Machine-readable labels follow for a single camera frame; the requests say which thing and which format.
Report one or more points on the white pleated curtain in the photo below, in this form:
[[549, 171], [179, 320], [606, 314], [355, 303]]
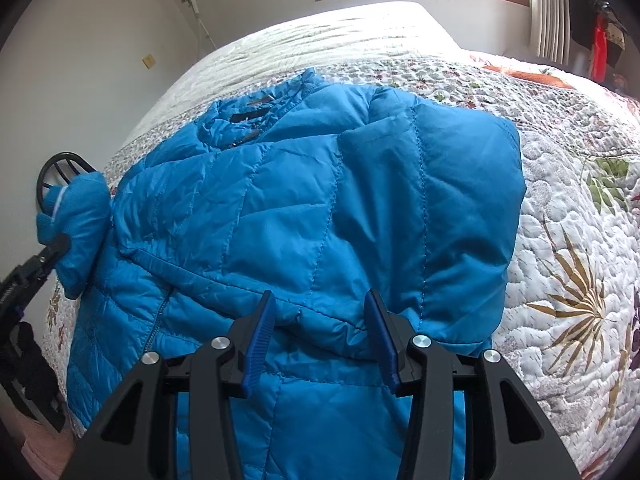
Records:
[[550, 30]]

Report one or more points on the white wall mounted handset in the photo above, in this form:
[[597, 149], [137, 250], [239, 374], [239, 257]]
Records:
[[202, 29]]

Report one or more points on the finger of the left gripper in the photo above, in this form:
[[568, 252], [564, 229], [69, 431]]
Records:
[[47, 254]]

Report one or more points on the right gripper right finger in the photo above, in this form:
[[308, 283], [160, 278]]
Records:
[[507, 434]]

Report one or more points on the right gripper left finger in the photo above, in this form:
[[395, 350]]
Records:
[[134, 435]]

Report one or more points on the pink cushion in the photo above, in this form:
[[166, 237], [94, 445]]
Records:
[[46, 452]]

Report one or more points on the blue puffer jacket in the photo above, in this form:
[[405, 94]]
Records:
[[317, 192]]

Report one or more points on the yellow wall socket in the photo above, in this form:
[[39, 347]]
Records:
[[148, 61]]

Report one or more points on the floral quilted bedspread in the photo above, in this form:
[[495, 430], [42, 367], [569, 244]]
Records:
[[570, 318]]

